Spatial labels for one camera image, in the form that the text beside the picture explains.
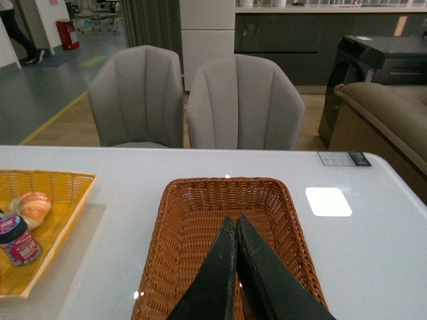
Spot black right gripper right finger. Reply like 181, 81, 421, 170
236, 216, 334, 319

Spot brown wicker basket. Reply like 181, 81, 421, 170
131, 177, 326, 319

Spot walking person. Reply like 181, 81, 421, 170
1, 0, 45, 64

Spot left grey upholstered chair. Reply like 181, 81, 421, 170
87, 45, 183, 148

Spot dark grey counter cabinet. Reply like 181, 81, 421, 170
234, 6, 426, 87

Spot table corner label sticker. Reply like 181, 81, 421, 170
318, 151, 372, 167

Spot small printed jar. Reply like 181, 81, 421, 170
1, 215, 42, 266

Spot croissant bread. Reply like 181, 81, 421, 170
4, 191, 51, 230

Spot white refrigerator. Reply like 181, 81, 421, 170
179, 0, 236, 91

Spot red bin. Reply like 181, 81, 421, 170
56, 19, 79, 50

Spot brown sofa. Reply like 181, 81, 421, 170
328, 82, 426, 201

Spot yellow wicker basket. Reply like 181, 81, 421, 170
1, 169, 97, 300

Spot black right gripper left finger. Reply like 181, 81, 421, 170
167, 216, 238, 319

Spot right grey upholstered chair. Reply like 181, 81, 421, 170
187, 54, 306, 150

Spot black appliance cabinet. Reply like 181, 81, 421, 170
318, 35, 426, 147

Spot grey upholstered chair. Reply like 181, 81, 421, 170
87, 45, 183, 148
187, 54, 306, 150

